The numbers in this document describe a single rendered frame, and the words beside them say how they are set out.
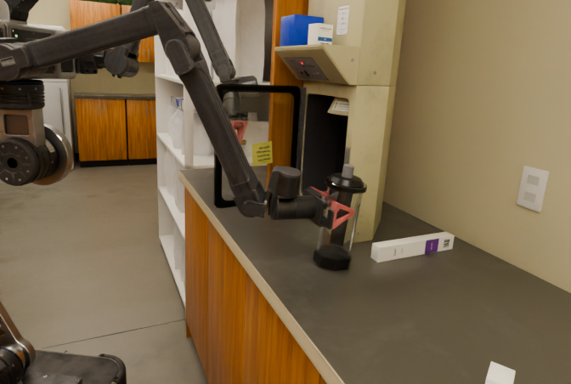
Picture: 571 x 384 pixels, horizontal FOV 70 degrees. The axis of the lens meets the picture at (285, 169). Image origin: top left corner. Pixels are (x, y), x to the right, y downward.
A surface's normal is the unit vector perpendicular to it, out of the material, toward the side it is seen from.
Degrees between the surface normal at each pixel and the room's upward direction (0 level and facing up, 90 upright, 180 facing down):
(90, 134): 90
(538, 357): 0
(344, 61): 90
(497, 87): 90
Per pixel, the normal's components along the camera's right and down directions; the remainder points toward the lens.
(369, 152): 0.42, 0.24
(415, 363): 0.05, -0.97
